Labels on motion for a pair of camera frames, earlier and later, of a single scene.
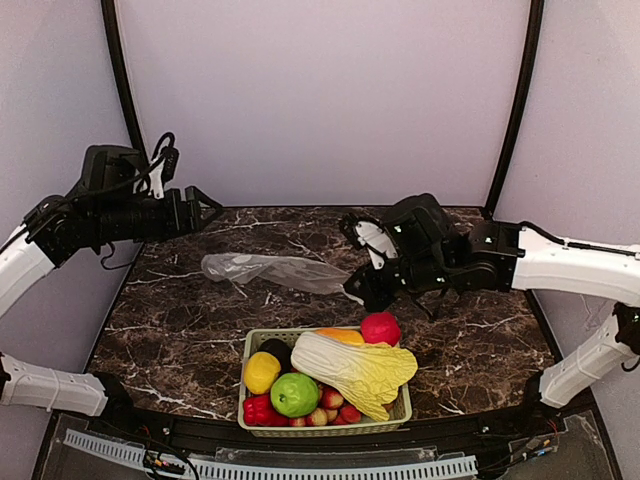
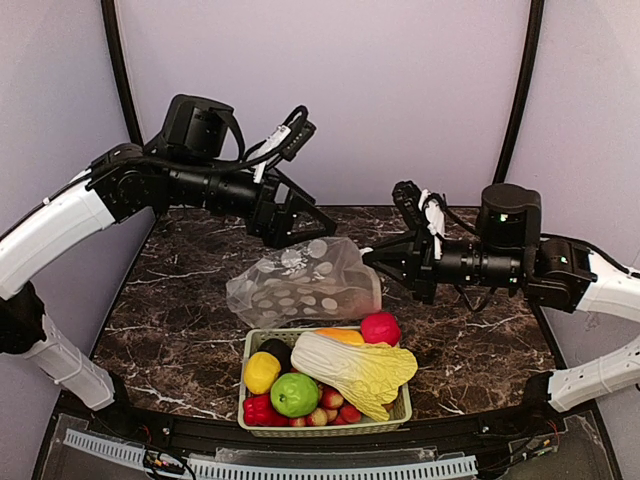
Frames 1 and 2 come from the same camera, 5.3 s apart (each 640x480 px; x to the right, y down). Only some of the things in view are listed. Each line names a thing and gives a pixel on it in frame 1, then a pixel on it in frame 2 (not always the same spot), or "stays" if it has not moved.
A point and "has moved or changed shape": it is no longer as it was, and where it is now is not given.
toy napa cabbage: x=370 y=375 stays
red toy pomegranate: x=380 y=327 stays
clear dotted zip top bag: x=289 y=273 has moved or changed shape
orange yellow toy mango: x=345 y=335 stays
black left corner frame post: x=109 y=11 stays
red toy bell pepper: x=258 y=410 stays
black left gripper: x=188 y=212 to x=270 y=211
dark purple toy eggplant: x=281 y=350 stays
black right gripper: x=376 y=279 to x=420 y=263
